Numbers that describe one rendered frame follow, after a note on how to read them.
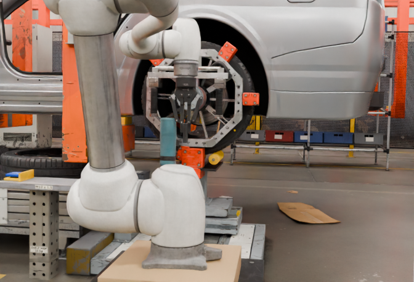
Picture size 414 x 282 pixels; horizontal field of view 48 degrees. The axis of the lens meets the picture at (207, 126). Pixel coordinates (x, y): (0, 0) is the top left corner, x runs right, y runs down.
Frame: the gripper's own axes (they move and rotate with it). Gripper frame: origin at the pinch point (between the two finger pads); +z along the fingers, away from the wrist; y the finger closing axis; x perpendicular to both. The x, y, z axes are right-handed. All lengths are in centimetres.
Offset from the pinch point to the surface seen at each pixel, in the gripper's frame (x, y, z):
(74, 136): 54, -60, 5
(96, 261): 43, -45, 64
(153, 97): 68, -23, -14
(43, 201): 36, -68, 34
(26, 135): 490, -280, 34
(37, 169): 77, -88, 25
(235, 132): 95, 19, 4
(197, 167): 88, -2, 24
